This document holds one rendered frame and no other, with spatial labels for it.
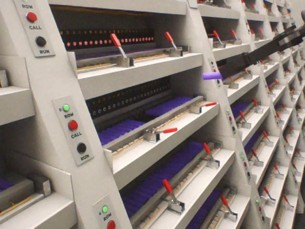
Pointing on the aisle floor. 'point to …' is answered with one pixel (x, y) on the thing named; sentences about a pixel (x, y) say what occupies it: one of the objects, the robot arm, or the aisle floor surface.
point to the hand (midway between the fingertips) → (235, 66)
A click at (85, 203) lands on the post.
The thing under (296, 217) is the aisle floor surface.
